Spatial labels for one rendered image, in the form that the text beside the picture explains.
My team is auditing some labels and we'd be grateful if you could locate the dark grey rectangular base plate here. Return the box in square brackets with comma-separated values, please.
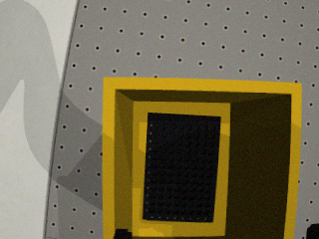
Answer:
[43, 0, 319, 239]

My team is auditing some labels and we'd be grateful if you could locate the yellow open-top bin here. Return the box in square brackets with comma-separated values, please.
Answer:
[103, 77, 302, 239]

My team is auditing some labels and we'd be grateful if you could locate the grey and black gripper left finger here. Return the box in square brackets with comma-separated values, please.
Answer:
[113, 229, 133, 239]

